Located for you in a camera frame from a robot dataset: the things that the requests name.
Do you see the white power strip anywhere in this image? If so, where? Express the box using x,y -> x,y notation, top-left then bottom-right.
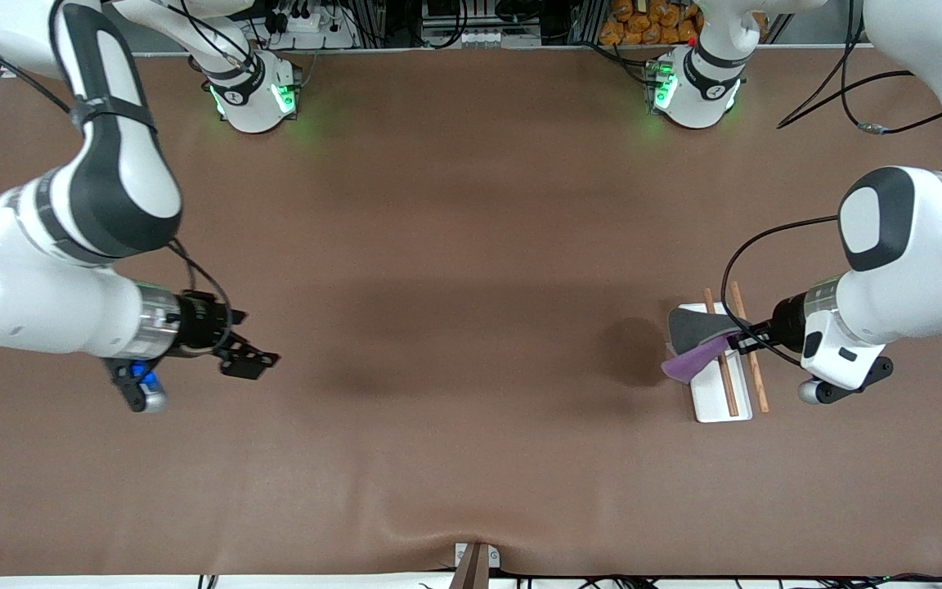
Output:
262,8 -> 357,50

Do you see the brown table cover mat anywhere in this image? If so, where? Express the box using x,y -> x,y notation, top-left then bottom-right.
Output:
0,49 -> 942,578

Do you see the grey mounting bracket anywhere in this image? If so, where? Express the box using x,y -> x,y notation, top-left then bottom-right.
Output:
455,542 -> 500,569

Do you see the grey and purple towel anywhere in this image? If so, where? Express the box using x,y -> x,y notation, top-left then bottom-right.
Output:
661,307 -> 746,385

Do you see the wooden chopstick pair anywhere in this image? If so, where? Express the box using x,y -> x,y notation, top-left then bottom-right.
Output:
729,282 -> 769,413

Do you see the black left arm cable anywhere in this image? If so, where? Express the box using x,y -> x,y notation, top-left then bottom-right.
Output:
720,0 -> 942,366

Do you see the aluminium profile post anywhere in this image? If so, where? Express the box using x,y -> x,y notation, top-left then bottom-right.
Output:
448,544 -> 490,589

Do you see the white rack base plate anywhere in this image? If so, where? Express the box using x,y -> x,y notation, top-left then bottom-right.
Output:
678,303 -> 754,424

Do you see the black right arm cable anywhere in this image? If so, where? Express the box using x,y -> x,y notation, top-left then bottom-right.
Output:
167,237 -> 235,348

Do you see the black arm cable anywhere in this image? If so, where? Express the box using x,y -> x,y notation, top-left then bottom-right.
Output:
167,237 -> 235,348
720,0 -> 942,366

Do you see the orange snack bag pile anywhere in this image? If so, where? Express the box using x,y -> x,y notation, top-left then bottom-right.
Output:
599,0 -> 705,47

